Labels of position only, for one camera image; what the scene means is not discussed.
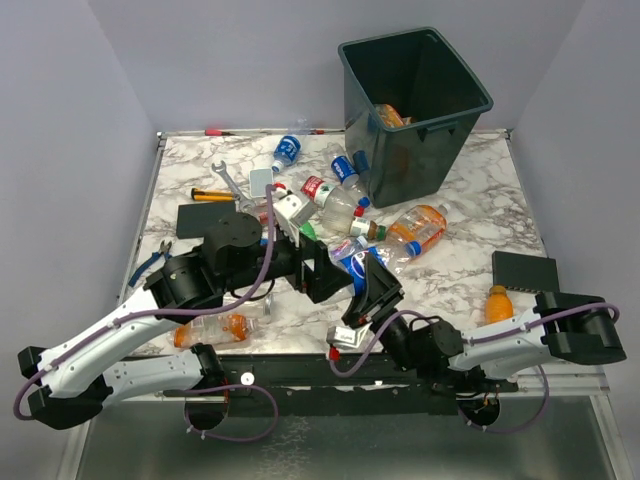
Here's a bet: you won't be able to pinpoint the dark green plastic bin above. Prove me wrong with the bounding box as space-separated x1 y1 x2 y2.
338 27 494 208

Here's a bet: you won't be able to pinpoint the red label water bottle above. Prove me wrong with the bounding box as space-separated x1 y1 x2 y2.
300 175 367 215

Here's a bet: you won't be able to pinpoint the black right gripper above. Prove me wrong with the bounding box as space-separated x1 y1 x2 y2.
341 252 421 372

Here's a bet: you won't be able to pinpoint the crushed orange label bottle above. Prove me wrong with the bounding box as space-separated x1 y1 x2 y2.
374 104 415 128

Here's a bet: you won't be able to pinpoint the green cap tea bottle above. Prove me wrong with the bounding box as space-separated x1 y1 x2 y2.
321 209 387 241

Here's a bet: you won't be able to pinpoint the red screwdriver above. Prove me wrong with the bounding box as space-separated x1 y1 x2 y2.
204 129 235 137

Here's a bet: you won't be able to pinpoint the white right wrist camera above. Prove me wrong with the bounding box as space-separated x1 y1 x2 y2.
326 325 369 360

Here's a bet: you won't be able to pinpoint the green plastic bottle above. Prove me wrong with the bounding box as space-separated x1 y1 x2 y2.
299 221 317 241

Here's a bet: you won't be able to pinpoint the pepsi bottle beside bin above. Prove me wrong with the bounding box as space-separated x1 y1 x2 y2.
326 143 367 196

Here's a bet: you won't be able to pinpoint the yellow utility knife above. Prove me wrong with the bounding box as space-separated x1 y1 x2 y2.
190 188 237 202

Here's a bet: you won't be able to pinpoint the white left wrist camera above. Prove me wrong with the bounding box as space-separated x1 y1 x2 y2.
273 188 315 247

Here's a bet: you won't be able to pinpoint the black flat box left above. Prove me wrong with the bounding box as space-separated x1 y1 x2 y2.
176 202 236 239

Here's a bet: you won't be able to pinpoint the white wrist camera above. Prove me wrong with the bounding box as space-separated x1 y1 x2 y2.
273 188 315 247
326 325 369 360

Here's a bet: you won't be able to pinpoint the clear jar bottle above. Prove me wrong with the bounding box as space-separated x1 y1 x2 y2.
243 293 274 323

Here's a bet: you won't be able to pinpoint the large orange label bottle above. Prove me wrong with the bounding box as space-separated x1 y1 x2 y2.
386 203 450 258

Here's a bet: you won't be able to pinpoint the blue label bottle far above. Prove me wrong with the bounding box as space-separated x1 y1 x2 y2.
271 135 301 173

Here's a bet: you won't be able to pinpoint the blue label pepsi bottle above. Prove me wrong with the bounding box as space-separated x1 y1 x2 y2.
331 241 423 301

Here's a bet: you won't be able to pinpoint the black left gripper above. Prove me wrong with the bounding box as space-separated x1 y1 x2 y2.
222 219 354 302

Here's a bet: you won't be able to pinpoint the orange juice bottle right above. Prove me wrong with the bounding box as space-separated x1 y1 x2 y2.
485 285 514 324

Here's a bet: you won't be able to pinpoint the white grey power bank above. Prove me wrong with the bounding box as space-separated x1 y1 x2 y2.
249 168 274 199

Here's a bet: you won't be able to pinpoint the black network switch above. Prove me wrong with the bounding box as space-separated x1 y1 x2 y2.
492 251 560 293

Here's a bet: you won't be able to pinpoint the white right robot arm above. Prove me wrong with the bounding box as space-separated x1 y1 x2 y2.
338 249 627 391

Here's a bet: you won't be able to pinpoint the blue handled pliers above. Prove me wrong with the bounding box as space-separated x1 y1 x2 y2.
127 240 173 288

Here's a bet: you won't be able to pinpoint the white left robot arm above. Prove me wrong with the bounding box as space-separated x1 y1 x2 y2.
14 213 350 430

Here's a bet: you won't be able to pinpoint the silver wrench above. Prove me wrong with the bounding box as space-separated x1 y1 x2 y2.
211 161 256 213

